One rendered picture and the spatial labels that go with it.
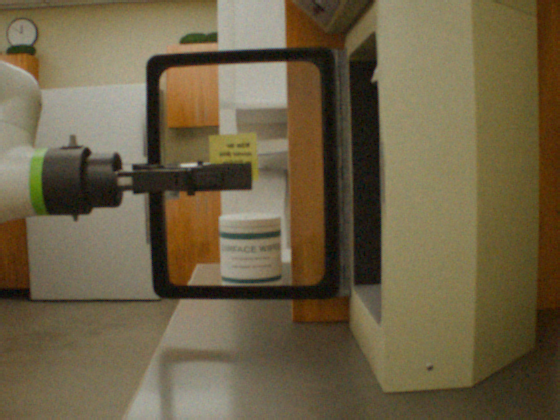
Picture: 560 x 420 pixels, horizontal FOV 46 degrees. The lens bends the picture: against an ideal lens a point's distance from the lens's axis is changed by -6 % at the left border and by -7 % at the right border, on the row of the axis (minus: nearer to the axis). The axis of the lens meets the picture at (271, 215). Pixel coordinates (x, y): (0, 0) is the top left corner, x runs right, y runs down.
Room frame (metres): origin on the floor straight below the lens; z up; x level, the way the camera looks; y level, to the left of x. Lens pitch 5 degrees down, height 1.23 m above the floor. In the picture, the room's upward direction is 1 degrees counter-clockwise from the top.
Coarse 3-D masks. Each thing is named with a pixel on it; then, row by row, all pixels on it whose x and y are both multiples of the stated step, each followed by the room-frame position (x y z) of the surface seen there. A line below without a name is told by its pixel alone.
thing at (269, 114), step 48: (192, 96) 1.11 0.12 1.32; (240, 96) 1.11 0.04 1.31; (288, 96) 1.10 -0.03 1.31; (192, 144) 1.11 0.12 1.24; (240, 144) 1.11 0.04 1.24; (288, 144) 1.10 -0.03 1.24; (240, 192) 1.11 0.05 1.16; (288, 192) 1.10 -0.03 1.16; (192, 240) 1.12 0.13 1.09; (240, 240) 1.11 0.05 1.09; (288, 240) 1.10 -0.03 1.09
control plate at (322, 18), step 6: (300, 0) 1.04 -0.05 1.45; (306, 0) 1.01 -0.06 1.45; (324, 0) 0.93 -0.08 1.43; (330, 0) 0.91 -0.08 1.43; (336, 0) 0.88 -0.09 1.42; (306, 6) 1.05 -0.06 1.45; (312, 6) 1.01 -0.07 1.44; (324, 6) 0.96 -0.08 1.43; (330, 6) 0.93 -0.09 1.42; (336, 6) 0.91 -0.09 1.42; (324, 12) 0.99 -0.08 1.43; (330, 12) 0.96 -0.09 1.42; (318, 18) 1.05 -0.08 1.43; (324, 18) 1.02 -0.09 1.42; (330, 18) 0.99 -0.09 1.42; (324, 24) 1.05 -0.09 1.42
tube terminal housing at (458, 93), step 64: (384, 0) 0.78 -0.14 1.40; (448, 0) 0.78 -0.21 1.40; (512, 0) 0.87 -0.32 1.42; (384, 64) 0.78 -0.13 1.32; (448, 64) 0.78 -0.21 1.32; (512, 64) 0.86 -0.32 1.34; (384, 128) 0.78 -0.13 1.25; (448, 128) 0.78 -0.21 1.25; (512, 128) 0.86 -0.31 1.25; (448, 192) 0.78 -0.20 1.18; (512, 192) 0.86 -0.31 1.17; (384, 256) 0.79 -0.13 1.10; (448, 256) 0.78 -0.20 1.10; (512, 256) 0.86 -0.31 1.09; (384, 320) 0.79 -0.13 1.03; (448, 320) 0.78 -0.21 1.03; (512, 320) 0.86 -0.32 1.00; (384, 384) 0.78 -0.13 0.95; (448, 384) 0.78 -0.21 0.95
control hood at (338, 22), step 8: (344, 0) 0.86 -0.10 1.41; (352, 0) 0.84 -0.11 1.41; (360, 0) 0.84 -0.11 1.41; (304, 8) 1.07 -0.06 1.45; (336, 8) 0.92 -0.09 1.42; (344, 8) 0.90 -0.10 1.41; (352, 8) 0.89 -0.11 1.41; (360, 8) 0.89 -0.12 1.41; (312, 16) 1.08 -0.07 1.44; (336, 16) 0.96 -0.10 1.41; (344, 16) 0.94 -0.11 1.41; (352, 16) 0.94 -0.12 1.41; (320, 24) 1.08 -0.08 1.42; (328, 24) 1.04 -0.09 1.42; (336, 24) 1.01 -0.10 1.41; (344, 24) 1.00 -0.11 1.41; (328, 32) 1.09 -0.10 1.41; (336, 32) 1.08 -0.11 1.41
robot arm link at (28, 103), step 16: (0, 64) 0.93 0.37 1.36; (0, 80) 0.91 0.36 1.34; (16, 80) 0.93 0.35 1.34; (32, 80) 0.96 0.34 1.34; (0, 96) 0.91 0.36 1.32; (16, 96) 0.93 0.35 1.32; (32, 96) 0.95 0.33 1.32; (0, 112) 0.91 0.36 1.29; (16, 112) 0.92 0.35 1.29; (32, 112) 0.95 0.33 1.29; (32, 128) 0.94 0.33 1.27
